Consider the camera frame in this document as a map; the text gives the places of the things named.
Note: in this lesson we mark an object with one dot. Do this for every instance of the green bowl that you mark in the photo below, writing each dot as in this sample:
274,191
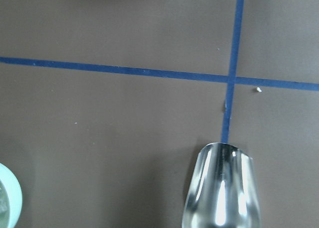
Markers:
14,192

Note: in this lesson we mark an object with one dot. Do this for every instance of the clear ice cubes in bowl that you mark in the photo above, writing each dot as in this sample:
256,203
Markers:
4,203

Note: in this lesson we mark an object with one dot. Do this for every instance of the steel ice scoop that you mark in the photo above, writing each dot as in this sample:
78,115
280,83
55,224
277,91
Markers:
223,190

